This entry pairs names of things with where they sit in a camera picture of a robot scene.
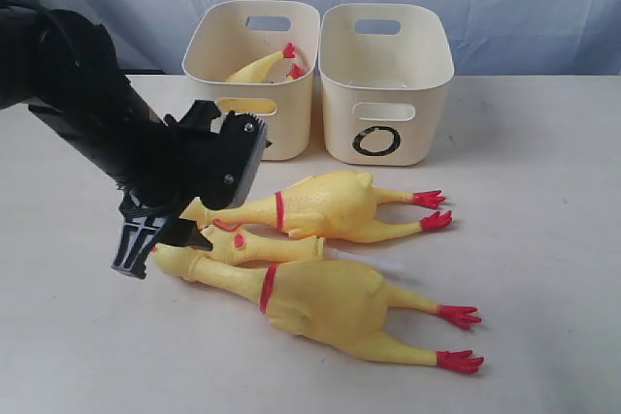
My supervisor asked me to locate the cream bin marked O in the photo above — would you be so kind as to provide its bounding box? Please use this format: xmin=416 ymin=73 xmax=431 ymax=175
xmin=318 ymin=3 xmax=454 ymax=166

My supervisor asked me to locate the broken chicken body half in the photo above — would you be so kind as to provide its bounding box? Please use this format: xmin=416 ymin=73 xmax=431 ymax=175
xmin=217 ymin=43 xmax=306 ymax=115

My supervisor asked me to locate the broken chicken head half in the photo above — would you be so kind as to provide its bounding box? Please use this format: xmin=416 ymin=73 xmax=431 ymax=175
xmin=195 ymin=219 xmax=407 ymax=271

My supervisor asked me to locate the whole rubber chicken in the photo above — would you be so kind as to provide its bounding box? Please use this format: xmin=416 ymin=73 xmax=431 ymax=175
xmin=150 ymin=243 xmax=484 ymax=374
xmin=180 ymin=170 xmax=452 ymax=243

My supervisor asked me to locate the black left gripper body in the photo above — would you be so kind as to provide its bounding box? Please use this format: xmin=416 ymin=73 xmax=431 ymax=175
xmin=28 ymin=74 xmax=223 ymax=209

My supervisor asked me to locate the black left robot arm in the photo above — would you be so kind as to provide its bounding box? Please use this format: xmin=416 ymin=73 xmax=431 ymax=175
xmin=1 ymin=0 xmax=268 ymax=279

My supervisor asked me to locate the cream bin marked X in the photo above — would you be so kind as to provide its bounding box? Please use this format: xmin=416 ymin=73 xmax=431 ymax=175
xmin=181 ymin=0 xmax=320 ymax=161

